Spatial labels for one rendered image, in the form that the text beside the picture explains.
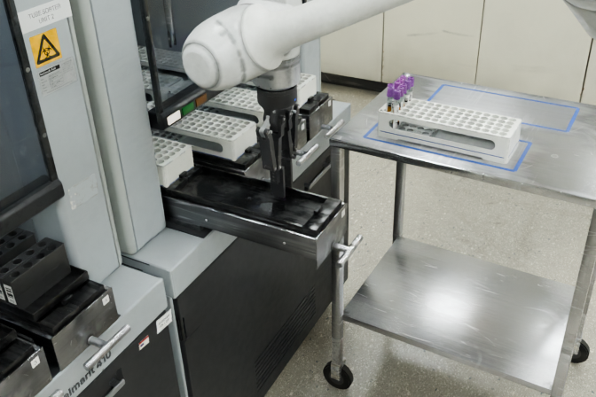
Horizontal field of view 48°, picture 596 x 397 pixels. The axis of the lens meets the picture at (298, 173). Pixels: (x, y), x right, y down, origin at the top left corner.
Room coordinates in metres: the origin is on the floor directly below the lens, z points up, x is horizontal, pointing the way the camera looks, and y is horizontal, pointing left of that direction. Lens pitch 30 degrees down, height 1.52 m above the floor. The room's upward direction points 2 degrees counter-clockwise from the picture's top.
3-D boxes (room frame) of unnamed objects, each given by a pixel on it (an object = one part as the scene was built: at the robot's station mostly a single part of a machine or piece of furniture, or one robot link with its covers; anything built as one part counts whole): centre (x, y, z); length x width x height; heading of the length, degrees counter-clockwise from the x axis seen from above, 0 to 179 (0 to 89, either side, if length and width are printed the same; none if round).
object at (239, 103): (1.52, 0.17, 0.83); 0.30 x 0.10 x 0.06; 61
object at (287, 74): (1.14, 0.03, 1.07); 0.09 x 0.09 x 0.06
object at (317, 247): (1.19, 0.22, 0.78); 0.73 x 0.14 x 0.09; 61
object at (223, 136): (1.38, 0.24, 0.83); 0.30 x 0.10 x 0.06; 61
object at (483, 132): (1.32, -0.34, 0.85); 0.30 x 0.10 x 0.06; 59
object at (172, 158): (1.28, 0.38, 0.83); 0.30 x 0.10 x 0.06; 61
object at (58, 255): (0.85, 0.42, 0.85); 0.12 x 0.02 x 0.06; 151
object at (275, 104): (1.14, 0.03, 1.00); 0.08 x 0.07 x 0.09; 151
